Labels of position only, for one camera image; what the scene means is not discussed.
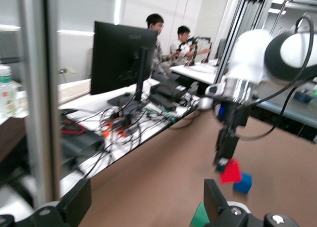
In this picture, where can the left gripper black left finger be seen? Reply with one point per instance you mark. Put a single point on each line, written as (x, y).
(74, 204)

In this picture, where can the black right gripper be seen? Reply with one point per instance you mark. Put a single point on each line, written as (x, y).
(232, 114)

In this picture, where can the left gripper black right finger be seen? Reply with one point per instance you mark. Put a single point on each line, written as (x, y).
(215, 204)

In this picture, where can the red wooden block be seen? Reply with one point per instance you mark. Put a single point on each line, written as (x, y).
(231, 173)

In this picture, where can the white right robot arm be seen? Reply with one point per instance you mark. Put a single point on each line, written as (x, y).
(252, 56)

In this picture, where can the green wooden block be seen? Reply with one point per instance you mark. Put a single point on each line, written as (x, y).
(199, 215)

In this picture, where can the blue wooden block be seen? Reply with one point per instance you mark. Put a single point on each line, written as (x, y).
(244, 185)

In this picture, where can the brown paper table cover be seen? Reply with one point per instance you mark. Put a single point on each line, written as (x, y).
(161, 182)

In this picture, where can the white far desk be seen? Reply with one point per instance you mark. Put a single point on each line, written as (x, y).
(195, 72)

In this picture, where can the white side table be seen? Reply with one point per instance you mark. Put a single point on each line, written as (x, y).
(84, 105)

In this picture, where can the person in white shirt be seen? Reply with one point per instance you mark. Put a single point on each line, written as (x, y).
(182, 46)

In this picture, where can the person in patterned shirt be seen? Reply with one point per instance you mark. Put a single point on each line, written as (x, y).
(158, 54)

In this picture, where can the clear plastic water bottle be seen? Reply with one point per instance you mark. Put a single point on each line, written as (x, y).
(7, 93)

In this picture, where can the black computer monitor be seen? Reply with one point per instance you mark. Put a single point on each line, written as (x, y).
(116, 59)

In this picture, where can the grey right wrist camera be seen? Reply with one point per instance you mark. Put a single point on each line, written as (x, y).
(209, 98)

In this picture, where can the aluminium frame post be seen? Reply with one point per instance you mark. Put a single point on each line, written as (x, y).
(37, 88)

